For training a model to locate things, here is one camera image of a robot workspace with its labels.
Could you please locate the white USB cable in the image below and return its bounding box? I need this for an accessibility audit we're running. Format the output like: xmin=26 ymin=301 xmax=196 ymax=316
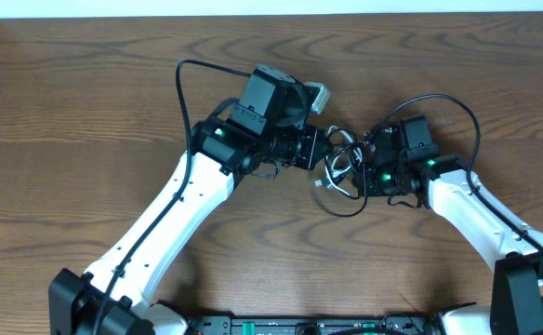
xmin=313 ymin=126 xmax=365 ymax=198

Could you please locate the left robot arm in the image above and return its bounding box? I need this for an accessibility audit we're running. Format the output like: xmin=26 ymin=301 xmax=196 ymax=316
xmin=48 ymin=64 xmax=331 ymax=334

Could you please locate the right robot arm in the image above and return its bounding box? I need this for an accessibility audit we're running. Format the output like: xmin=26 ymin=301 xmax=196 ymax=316
xmin=359 ymin=115 xmax=543 ymax=334

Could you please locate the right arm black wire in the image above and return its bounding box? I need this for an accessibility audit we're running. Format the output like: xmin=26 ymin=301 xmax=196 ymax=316
xmin=377 ymin=93 xmax=543 ymax=285

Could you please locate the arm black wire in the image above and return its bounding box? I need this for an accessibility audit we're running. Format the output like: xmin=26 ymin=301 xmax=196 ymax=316
xmin=377 ymin=93 xmax=543 ymax=285
xmin=92 ymin=59 xmax=254 ymax=335

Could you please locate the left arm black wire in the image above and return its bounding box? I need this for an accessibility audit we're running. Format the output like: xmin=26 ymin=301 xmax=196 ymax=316
xmin=92 ymin=59 xmax=254 ymax=335

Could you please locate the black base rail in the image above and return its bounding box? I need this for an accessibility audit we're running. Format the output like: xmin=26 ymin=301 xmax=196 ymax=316
xmin=185 ymin=313 xmax=443 ymax=335

